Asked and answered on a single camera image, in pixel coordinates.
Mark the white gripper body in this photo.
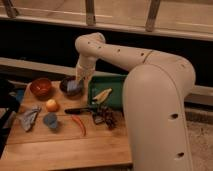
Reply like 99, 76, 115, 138
76, 61, 95, 81

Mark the blue sponge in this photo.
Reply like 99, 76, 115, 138
67, 80, 83, 93

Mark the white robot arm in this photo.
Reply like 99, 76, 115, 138
75, 33, 196, 171

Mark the green plastic tray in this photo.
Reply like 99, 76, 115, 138
88, 76, 125, 109

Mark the dark maroon bowl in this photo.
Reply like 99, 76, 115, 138
59, 76, 84, 96

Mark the banana peel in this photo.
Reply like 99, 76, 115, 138
93, 88, 112, 103

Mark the orange fruit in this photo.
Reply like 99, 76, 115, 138
45, 99, 59, 112

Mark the red bowl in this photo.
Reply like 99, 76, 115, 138
30, 78, 52, 97

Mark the red chili pepper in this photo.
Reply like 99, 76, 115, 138
71, 115, 86, 136

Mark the wooden cutting board table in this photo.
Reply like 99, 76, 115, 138
0, 81, 132, 171

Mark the grey crumpled cloth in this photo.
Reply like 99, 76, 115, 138
18, 105, 41, 132

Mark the black handled knife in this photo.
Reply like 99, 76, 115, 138
64, 107, 95, 115

